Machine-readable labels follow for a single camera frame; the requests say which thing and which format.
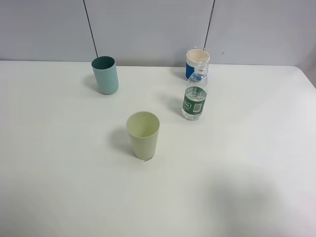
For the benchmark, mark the pale green plastic cup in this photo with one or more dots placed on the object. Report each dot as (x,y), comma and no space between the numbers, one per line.
(143,128)

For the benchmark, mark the clear water bottle green label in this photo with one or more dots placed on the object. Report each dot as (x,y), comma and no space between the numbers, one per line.
(196,92)

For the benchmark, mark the blue and white paper cup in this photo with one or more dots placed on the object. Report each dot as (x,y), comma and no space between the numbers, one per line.
(193,56)

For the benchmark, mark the teal plastic cup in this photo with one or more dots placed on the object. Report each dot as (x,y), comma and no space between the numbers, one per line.
(105,72)

